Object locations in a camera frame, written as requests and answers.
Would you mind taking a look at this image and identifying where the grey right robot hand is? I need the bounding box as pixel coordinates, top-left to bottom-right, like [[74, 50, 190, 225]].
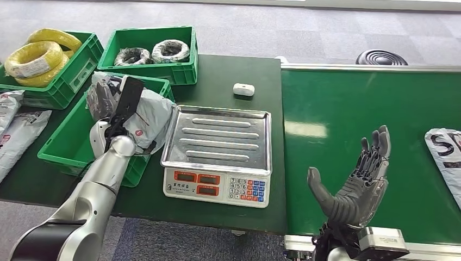
[[307, 125, 392, 228]]

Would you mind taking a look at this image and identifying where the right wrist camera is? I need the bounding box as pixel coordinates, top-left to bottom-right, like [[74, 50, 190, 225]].
[[356, 226, 410, 261]]

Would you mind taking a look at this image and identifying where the white mailer with black letters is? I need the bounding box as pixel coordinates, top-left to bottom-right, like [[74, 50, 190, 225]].
[[423, 127, 461, 212]]

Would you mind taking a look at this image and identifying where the white plastic mailer bag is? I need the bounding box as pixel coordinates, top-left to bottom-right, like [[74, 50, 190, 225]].
[[0, 109, 53, 185], [0, 89, 26, 136]]

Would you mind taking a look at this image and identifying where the black ribbed round base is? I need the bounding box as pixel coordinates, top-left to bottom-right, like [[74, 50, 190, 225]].
[[355, 48, 409, 67]]

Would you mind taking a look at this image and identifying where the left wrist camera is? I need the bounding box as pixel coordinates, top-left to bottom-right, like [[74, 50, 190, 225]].
[[113, 75, 146, 124]]

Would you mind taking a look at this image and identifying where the black wrapped wire coil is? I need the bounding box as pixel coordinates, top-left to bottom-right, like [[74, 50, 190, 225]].
[[114, 47, 152, 67]]

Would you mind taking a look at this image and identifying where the green crate with wrapped coils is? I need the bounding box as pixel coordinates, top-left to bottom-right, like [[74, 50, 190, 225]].
[[97, 25, 199, 87]]

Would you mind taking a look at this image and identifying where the white wrapped wire coil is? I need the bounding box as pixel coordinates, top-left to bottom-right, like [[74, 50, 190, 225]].
[[151, 39, 191, 65]]

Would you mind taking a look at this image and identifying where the grey plastic mailer package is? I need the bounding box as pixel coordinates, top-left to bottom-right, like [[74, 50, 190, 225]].
[[86, 71, 178, 156]]

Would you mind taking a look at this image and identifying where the empty green plastic crate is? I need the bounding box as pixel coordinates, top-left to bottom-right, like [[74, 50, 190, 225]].
[[37, 71, 177, 188]]

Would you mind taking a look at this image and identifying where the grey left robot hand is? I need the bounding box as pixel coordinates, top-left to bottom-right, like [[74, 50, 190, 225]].
[[86, 79, 120, 122]]

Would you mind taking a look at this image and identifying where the small white device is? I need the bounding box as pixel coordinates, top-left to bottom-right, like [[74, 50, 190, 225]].
[[232, 83, 256, 97]]

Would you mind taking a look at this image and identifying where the green crate with yellow coils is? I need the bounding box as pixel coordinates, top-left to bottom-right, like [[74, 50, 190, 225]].
[[0, 30, 105, 111]]

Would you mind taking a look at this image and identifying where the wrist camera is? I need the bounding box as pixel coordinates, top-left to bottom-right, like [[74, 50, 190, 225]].
[[113, 75, 146, 124], [356, 226, 410, 261]]

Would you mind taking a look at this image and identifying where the green conveyor belt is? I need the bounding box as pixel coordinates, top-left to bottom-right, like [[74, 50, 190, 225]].
[[280, 64, 461, 261]]

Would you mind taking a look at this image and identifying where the yellow wire coil with label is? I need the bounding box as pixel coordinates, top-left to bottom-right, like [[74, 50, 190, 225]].
[[4, 41, 65, 79]]

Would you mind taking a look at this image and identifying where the electronic scale with steel tray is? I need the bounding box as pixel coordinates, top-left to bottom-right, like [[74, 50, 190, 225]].
[[160, 104, 273, 209]]

